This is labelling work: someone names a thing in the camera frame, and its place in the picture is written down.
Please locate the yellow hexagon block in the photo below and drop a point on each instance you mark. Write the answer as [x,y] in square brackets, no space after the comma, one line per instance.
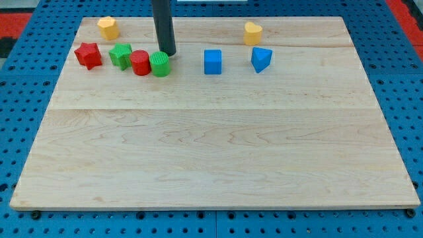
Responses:
[108,28]

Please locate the blue triangle block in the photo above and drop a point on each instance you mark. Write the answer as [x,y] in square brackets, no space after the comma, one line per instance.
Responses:
[261,58]

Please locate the light wooden board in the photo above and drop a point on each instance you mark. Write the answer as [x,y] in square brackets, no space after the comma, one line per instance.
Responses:
[307,133]

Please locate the red cylinder block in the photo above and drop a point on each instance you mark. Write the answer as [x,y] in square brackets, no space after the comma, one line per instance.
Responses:
[140,62]

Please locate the green cylinder block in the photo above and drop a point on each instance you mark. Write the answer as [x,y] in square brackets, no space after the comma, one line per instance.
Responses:
[160,64]

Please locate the red star block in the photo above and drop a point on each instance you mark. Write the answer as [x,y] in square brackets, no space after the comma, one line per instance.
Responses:
[88,54]

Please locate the yellow heart block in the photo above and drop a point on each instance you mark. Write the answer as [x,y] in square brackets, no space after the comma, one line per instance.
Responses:
[252,33]

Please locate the blue cube block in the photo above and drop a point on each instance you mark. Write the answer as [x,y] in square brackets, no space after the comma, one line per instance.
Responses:
[212,62]

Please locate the green star block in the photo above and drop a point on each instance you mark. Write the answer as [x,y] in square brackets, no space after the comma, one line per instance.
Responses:
[120,55]

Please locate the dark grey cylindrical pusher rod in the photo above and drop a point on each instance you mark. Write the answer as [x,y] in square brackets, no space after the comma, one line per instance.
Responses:
[163,20]

